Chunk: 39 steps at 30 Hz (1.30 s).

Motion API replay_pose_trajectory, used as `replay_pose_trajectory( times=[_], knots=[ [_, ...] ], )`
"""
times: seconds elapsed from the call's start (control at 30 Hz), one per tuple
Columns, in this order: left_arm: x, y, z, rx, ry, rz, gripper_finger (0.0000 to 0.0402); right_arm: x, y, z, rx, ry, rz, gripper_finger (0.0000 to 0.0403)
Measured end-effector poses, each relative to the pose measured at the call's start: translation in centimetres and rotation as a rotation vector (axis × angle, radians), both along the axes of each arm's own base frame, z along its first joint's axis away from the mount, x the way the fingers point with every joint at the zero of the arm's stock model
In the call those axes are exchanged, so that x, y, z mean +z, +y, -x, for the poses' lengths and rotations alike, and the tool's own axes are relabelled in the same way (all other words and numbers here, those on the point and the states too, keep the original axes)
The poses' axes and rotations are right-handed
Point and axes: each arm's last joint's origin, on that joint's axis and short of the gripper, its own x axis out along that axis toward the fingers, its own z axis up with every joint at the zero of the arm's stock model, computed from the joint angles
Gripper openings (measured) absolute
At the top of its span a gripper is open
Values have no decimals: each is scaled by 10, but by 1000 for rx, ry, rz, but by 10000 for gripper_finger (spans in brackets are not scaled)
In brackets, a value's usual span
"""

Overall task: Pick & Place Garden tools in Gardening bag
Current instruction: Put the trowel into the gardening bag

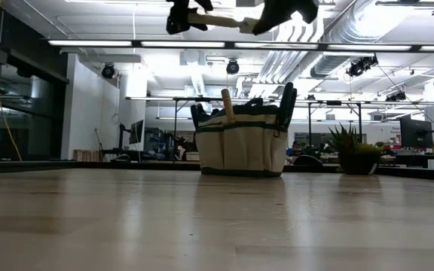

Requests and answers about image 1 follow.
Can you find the black metal gantry frame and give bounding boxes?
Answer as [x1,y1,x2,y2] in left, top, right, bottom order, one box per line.
[171,96,364,145]

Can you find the dark office desk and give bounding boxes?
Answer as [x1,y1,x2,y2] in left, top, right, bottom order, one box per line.
[382,150,434,169]

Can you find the yellow extension cable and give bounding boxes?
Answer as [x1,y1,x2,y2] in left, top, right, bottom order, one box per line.
[0,0,24,163]

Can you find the potted succulent plant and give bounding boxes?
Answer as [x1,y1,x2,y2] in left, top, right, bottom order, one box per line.
[328,123,384,175]

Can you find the silver trowel wooden handle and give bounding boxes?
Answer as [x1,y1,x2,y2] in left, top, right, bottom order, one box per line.
[220,88,237,125]

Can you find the black round ceiling unit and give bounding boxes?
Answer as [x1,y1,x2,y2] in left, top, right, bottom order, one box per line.
[100,62,116,80]
[225,58,240,75]

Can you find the black rounded chair back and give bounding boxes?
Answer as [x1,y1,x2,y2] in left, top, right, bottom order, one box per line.
[294,154,324,166]

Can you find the wooden crates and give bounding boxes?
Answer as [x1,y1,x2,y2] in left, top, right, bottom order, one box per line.
[72,148,102,163]

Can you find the cream green-trimmed gardening bag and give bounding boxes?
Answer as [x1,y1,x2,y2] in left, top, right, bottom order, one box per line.
[190,81,298,178]

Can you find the black aluminium table frame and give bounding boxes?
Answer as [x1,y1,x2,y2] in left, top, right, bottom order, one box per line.
[0,160,434,182]

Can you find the black monitor on stand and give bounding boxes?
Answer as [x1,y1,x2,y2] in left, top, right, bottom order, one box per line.
[118,119,145,151]

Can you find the black ceiling spotlight cluster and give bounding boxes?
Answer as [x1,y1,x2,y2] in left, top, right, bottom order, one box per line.
[385,90,408,103]
[346,54,380,78]

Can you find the silver ventilation duct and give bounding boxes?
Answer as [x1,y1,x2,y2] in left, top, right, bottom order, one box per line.
[309,0,391,78]

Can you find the overhead light bar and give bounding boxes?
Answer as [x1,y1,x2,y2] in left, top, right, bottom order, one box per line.
[47,38,434,53]

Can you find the black computer monitor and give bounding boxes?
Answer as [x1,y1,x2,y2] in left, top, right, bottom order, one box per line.
[399,114,434,150]

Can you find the garden hand tool wooden handle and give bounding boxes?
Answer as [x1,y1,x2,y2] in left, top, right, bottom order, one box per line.
[187,12,260,35]

